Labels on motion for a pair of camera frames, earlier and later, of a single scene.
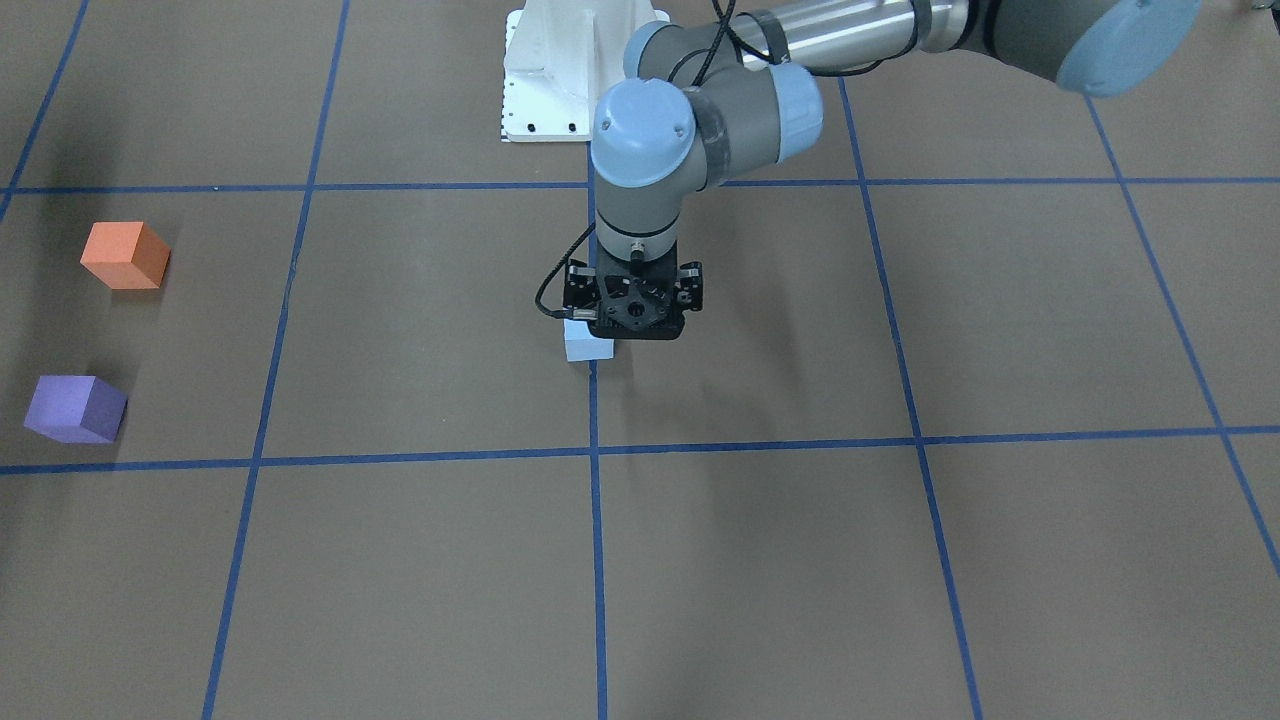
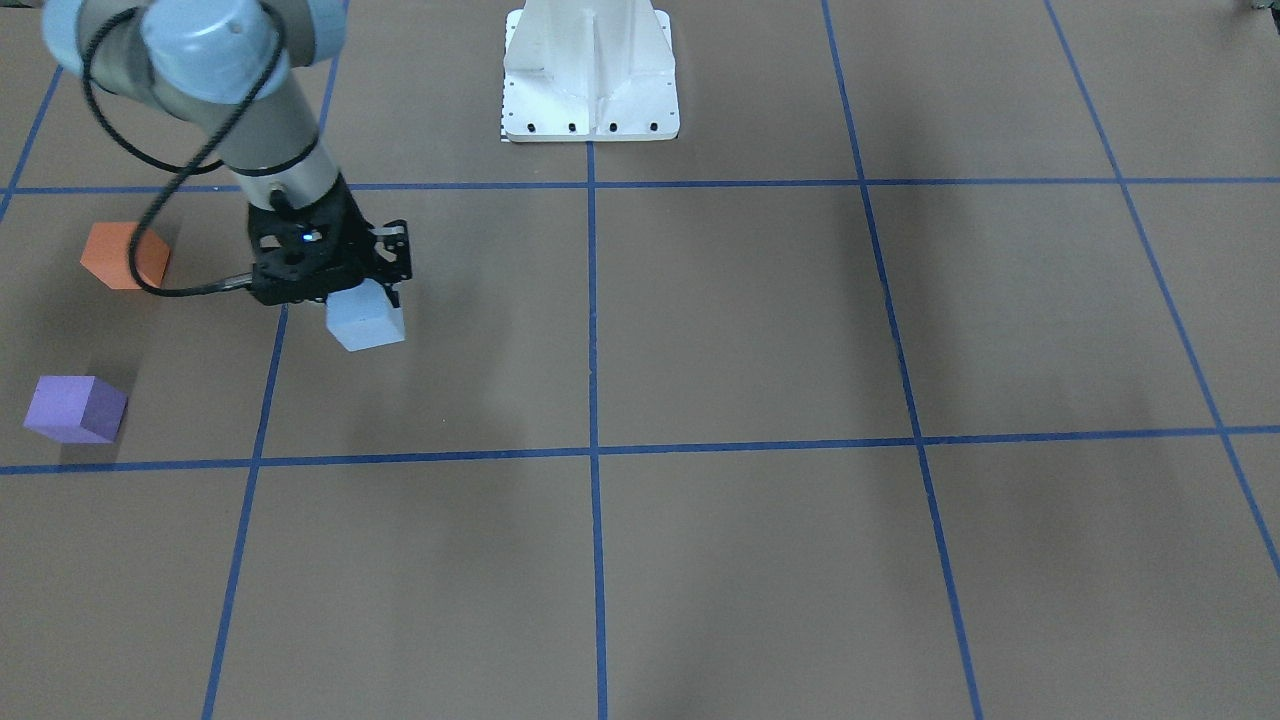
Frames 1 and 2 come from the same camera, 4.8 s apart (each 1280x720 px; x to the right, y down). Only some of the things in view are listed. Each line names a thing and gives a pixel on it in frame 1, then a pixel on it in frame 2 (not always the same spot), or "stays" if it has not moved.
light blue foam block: x=581 y=345 -> x=363 y=317
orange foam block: x=126 y=255 stays
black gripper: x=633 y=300 -> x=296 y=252
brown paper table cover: x=979 y=419 stays
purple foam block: x=76 y=409 stays
